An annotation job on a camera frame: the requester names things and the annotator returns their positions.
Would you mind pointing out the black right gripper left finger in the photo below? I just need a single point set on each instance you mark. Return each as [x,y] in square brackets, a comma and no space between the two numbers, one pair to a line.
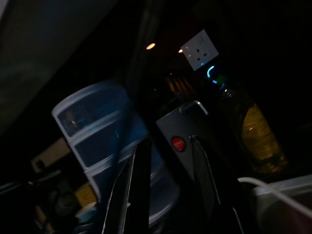
[132,190]

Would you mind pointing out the black appliance with red button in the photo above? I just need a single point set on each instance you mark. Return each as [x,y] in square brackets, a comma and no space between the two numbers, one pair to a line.
[170,124]

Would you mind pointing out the white wall socket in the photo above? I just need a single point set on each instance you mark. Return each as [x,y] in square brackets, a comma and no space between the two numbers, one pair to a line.
[198,50]

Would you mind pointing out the yellow cooking oil bottle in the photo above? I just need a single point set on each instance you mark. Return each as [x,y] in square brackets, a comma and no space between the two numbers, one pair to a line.
[260,141]

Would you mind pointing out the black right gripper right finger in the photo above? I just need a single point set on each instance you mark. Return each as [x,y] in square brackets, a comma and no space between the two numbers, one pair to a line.
[207,195]

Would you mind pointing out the white plastic container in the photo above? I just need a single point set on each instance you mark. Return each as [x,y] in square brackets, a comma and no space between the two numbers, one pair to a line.
[287,212]

